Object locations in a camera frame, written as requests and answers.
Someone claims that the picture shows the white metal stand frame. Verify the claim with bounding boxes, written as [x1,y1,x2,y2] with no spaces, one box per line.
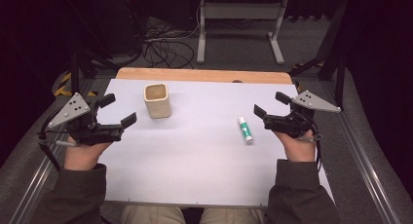
[196,0,289,66]

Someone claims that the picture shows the white green glue stick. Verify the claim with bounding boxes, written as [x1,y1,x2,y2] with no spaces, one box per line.
[237,116,254,146]

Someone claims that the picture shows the person's leg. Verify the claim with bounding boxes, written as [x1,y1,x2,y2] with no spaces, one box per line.
[120,205,187,224]
[198,206,266,224]

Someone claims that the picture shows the person's right hand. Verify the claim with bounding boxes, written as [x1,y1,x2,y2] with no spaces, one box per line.
[274,130,318,164]

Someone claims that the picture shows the right hand-held gripper cable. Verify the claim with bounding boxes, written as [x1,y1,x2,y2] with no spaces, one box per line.
[297,112,326,173]

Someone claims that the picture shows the person's left hand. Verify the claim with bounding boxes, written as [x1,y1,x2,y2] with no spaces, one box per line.
[63,135,113,171]

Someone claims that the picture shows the hand-held gripper cable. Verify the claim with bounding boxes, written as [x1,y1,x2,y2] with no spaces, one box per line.
[297,112,326,173]
[37,109,80,172]

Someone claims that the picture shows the bundle of floor cables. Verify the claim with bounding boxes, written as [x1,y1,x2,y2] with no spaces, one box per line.
[141,20,196,70]

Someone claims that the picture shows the person's right leg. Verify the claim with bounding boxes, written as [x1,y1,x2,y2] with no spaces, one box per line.
[198,206,266,224]

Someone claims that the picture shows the yellow black hazard tape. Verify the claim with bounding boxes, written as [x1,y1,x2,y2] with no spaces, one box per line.
[53,70,98,98]

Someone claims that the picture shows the white table sheet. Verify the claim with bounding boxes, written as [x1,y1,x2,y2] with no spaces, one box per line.
[96,78,336,207]

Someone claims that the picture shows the beige square cup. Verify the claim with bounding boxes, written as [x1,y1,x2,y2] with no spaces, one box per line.
[143,83,172,120]

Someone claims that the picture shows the black metal stand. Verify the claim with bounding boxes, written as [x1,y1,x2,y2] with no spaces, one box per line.
[287,0,349,112]

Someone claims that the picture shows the aluminium floor rail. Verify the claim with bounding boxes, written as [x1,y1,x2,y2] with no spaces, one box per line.
[9,87,86,224]
[323,87,402,224]

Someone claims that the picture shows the person's left leg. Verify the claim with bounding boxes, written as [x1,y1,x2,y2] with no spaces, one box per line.
[120,205,187,224]

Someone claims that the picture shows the black tripod stand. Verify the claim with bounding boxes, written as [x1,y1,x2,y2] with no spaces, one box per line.
[68,48,131,95]

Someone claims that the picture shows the left hand-held gripper cable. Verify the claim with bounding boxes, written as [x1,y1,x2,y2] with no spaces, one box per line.
[37,109,80,172]

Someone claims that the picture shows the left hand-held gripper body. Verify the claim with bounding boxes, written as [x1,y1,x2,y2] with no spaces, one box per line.
[47,93,125,146]

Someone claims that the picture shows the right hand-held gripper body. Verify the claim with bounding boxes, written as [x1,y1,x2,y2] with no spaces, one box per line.
[263,90,342,139]

